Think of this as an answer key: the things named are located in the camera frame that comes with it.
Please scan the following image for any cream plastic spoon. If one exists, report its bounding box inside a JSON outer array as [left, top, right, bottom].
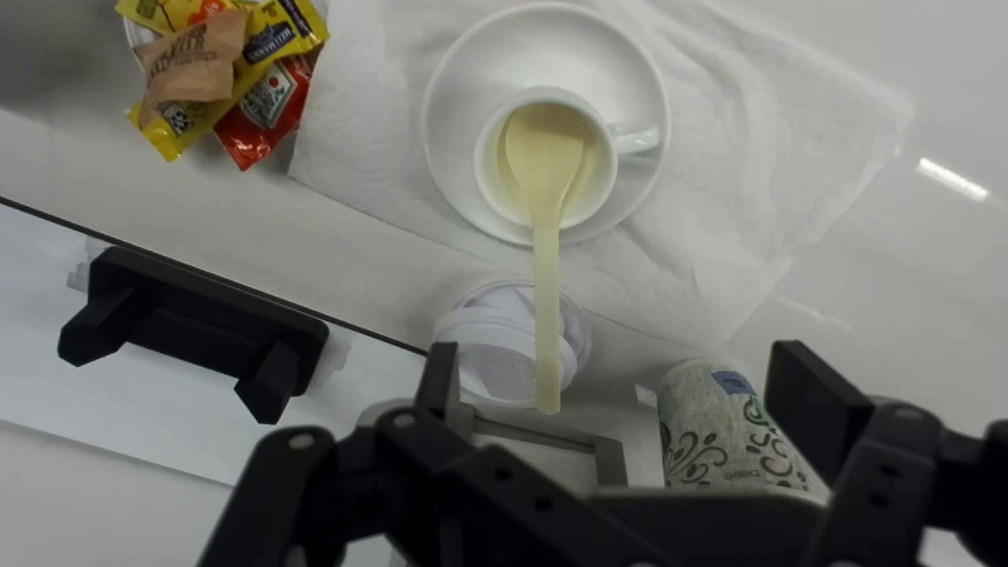
[[497, 104, 592, 421]]

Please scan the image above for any yellow condiment packet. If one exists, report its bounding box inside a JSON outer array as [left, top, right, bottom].
[[112, 0, 213, 43], [124, 88, 238, 166]]

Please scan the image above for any small white ribbed cup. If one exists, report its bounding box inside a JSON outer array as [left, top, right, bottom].
[[433, 279, 592, 410]]

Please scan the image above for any small white mug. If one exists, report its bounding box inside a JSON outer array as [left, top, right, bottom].
[[469, 86, 669, 233]]

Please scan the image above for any patterned paper cup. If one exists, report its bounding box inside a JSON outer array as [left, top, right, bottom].
[[654, 356, 836, 507]]

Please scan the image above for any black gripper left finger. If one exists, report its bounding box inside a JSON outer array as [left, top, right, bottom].
[[197, 341, 508, 567]]

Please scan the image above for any black plastic holder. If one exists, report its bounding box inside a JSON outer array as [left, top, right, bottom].
[[56, 245, 335, 428]]

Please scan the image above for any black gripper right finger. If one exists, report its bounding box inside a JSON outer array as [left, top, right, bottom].
[[764, 337, 1008, 567]]

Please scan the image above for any red ketchup packet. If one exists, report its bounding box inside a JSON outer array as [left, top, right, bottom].
[[211, 50, 317, 176]]

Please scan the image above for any brown sugar packet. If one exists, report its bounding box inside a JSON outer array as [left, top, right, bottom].
[[135, 10, 251, 111]]

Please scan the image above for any white cup on saucer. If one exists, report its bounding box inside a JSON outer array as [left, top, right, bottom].
[[420, 0, 674, 253]]

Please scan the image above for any yellow packet with blue label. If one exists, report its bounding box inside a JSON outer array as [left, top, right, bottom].
[[230, 0, 335, 102]]

